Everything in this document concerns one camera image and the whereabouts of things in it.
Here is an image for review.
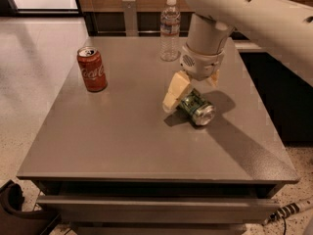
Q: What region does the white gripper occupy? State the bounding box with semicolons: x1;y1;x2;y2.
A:
162;44;224;113

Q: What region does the left metal bracket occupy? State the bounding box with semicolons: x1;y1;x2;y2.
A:
122;0;139;37

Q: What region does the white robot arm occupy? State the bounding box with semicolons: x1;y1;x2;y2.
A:
162;0;313;113

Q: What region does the clear plastic water bottle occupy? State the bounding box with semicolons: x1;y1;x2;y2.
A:
160;0;181;62

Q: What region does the green soda can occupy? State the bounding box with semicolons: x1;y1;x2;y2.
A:
179;89;216;126

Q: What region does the red Coca-Cola can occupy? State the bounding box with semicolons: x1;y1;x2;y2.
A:
77;46;108;92

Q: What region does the dark brown chair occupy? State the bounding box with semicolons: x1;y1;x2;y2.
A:
0;180;61;235

